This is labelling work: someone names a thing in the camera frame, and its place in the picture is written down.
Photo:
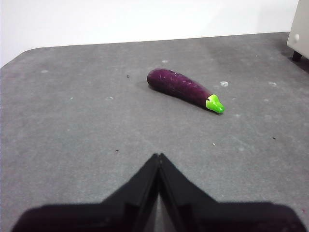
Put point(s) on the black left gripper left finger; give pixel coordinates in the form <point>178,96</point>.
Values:
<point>96,217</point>

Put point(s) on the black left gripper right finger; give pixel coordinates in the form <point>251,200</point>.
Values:
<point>217,217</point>

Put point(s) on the cream Toshiba toaster oven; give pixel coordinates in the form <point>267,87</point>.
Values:
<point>299,29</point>

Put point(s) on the purple toy eggplant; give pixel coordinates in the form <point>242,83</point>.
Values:
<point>178,87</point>

